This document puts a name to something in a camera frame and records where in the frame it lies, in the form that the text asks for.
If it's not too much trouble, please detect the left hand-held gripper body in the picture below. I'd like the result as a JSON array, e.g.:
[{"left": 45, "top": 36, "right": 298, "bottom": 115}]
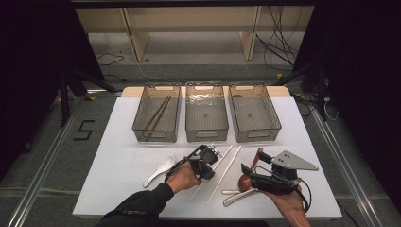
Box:
[{"left": 165, "top": 144, "right": 221, "bottom": 178}]

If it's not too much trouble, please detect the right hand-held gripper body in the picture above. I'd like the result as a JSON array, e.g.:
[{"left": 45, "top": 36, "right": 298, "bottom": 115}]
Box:
[{"left": 250, "top": 150, "right": 320, "bottom": 196}]

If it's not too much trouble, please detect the smoky clear plastic bin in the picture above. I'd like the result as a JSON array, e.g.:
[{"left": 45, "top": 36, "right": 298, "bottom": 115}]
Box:
[
  {"left": 131, "top": 81, "right": 183, "bottom": 144},
  {"left": 184, "top": 80, "right": 230, "bottom": 143},
  {"left": 227, "top": 81, "right": 283, "bottom": 144}
]

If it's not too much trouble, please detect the person's left hand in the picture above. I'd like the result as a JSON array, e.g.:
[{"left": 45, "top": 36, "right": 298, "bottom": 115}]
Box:
[{"left": 165, "top": 160, "right": 202, "bottom": 194}]

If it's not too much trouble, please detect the person's right hand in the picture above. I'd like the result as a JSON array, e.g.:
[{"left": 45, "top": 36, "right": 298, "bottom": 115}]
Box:
[{"left": 264, "top": 185, "right": 309, "bottom": 219}]

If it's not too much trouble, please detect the white table sheet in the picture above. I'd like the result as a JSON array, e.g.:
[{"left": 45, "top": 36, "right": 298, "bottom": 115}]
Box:
[{"left": 72, "top": 96, "right": 343, "bottom": 220}]

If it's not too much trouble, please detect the black tripod stand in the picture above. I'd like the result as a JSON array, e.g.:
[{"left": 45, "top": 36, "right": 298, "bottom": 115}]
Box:
[
  {"left": 273, "top": 60, "right": 329, "bottom": 122},
  {"left": 58, "top": 67, "right": 117, "bottom": 127}
]

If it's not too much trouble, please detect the black curtain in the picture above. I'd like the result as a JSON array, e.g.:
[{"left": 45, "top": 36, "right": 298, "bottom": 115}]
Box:
[
  {"left": 0, "top": 0, "right": 105, "bottom": 181},
  {"left": 292, "top": 0, "right": 401, "bottom": 202}
]

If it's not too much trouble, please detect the light wooden desk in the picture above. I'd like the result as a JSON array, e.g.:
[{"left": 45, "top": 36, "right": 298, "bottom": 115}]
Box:
[{"left": 75, "top": 6, "right": 315, "bottom": 62}]

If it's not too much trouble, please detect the left hand-held gripper cable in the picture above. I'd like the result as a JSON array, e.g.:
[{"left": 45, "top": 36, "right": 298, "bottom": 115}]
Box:
[{"left": 164, "top": 155, "right": 193, "bottom": 183}]

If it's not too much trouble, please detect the hand-held gripper cable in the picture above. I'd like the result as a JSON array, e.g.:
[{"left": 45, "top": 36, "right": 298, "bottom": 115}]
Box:
[
  {"left": 164, "top": 155, "right": 193, "bottom": 183},
  {"left": 294, "top": 178, "right": 313, "bottom": 216}
]

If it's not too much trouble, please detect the right hand-held gripper cable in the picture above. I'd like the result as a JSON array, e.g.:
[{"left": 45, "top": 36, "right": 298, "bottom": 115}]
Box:
[{"left": 294, "top": 178, "right": 313, "bottom": 216}]

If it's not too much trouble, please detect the aluminium floor rail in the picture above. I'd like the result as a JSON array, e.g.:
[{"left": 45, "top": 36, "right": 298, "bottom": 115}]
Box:
[
  {"left": 6, "top": 103, "right": 79, "bottom": 227},
  {"left": 310, "top": 103, "right": 384, "bottom": 227}
]

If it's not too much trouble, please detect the white floor cable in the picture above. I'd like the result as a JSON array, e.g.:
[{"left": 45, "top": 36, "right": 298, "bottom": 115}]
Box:
[
  {"left": 121, "top": 50, "right": 165, "bottom": 81},
  {"left": 323, "top": 99, "right": 340, "bottom": 122}
]

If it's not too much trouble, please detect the bundle of black cables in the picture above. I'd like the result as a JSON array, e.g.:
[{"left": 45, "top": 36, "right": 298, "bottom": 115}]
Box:
[{"left": 254, "top": 6, "right": 304, "bottom": 72}]

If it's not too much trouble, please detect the black floor cable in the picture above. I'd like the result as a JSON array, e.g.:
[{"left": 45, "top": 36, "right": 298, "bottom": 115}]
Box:
[{"left": 96, "top": 51, "right": 126, "bottom": 66}]

